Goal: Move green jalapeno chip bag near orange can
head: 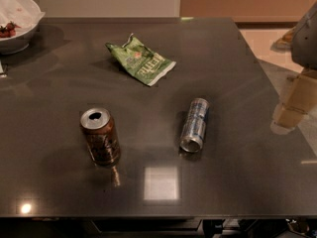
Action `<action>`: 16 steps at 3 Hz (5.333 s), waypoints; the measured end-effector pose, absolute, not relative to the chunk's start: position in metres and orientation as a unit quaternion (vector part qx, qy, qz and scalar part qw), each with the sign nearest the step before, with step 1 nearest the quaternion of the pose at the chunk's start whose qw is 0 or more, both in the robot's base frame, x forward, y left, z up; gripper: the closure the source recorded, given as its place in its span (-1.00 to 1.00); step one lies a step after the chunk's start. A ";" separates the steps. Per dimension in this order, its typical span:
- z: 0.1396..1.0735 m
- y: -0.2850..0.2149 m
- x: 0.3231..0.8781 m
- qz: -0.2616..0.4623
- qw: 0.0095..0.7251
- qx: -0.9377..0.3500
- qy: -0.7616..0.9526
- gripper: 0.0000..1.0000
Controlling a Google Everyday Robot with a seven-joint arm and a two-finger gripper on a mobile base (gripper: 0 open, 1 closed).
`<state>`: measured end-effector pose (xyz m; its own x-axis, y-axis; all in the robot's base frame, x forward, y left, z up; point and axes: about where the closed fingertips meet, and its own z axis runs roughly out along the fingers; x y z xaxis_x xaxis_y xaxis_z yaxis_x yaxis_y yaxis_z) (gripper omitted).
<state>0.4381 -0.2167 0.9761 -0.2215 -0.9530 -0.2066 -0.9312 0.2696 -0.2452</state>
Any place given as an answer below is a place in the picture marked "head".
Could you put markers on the white napkin in bowl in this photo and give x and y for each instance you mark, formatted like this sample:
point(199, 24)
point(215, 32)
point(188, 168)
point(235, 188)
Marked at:
point(25, 13)

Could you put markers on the orange soda can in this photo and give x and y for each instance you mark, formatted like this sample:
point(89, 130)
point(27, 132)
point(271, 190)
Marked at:
point(99, 130)

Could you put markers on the red fruit in bowl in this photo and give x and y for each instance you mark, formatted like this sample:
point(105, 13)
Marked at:
point(9, 30)

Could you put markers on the green jalapeno chip bag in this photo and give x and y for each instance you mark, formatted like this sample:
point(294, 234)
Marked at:
point(141, 62)

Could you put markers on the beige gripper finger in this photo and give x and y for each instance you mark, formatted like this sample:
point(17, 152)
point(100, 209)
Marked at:
point(297, 99)

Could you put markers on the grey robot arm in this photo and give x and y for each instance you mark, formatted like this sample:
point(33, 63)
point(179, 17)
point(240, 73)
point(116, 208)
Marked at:
point(303, 46)

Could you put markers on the silver blue energy drink can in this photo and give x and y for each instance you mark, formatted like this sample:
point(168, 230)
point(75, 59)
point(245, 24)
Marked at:
point(193, 131)

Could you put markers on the white bowl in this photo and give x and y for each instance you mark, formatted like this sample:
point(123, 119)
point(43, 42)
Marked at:
point(19, 42)

